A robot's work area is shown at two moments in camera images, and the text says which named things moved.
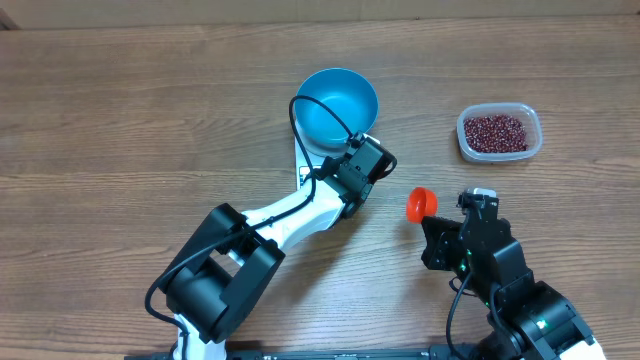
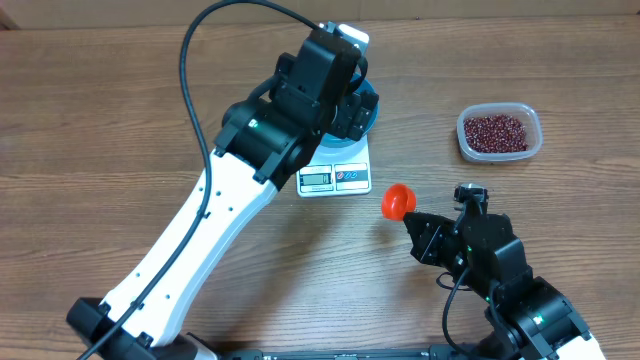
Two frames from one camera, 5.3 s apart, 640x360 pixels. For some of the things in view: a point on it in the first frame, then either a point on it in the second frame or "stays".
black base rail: (367, 352) stays
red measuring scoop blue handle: (420, 202) → (397, 200)
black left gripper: (367, 193) → (355, 117)
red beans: (495, 133) stays
